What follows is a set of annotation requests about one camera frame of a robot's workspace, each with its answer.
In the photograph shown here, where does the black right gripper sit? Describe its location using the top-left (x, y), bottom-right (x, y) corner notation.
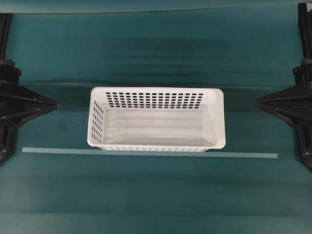
top-left (254, 84), bottom-right (312, 128)

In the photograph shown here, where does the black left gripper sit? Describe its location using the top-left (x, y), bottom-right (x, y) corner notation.
top-left (0, 83), bottom-right (59, 128)

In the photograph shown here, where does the white perforated plastic basket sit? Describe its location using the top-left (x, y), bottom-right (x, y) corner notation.
top-left (87, 87), bottom-right (226, 152)

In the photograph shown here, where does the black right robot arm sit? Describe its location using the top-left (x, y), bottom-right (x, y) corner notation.
top-left (254, 59), bottom-right (312, 128)

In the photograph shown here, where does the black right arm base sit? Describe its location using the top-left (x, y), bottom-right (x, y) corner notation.
top-left (297, 123), bottom-right (312, 170)

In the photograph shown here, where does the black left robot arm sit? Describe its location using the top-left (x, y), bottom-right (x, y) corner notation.
top-left (0, 60), bottom-right (59, 129)

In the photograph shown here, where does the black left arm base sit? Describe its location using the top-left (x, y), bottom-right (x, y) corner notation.
top-left (0, 123), bottom-right (15, 164)

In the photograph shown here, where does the pale green tape strip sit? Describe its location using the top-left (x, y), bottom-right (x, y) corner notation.
top-left (22, 147), bottom-right (278, 159)

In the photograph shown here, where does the black left frame rail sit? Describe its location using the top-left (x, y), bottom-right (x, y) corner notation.
top-left (0, 13), bottom-right (12, 60)

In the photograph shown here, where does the black frame rail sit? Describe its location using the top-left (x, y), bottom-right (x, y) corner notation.
top-left (0, 13), bottom-right (12, 60)
top-left (298, 2), bottom-right (312, 59)

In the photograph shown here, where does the black right frame rail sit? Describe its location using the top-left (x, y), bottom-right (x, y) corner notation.
top-left (298, 2), bottom-right (312, 59)

